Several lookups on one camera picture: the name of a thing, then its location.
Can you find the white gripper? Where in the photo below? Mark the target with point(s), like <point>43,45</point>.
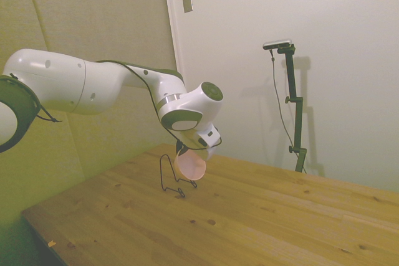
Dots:
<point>212,152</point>

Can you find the pink plastic bowl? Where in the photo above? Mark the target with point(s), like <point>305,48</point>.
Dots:
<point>190,166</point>

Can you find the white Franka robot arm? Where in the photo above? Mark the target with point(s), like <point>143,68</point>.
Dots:
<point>93,88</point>

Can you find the small orange scrap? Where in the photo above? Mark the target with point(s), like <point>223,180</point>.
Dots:
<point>51,243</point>

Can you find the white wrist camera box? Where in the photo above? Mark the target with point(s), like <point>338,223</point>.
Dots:
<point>208,136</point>

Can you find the white door frame trim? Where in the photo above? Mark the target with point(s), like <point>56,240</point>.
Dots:
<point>174,29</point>

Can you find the black camera stand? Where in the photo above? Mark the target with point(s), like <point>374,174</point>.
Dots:
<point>296,116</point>

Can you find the silver camera on stand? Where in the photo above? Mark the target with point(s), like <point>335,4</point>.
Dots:
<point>277,44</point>

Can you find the grey wall switch plate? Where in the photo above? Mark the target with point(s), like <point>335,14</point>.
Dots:
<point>187,1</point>

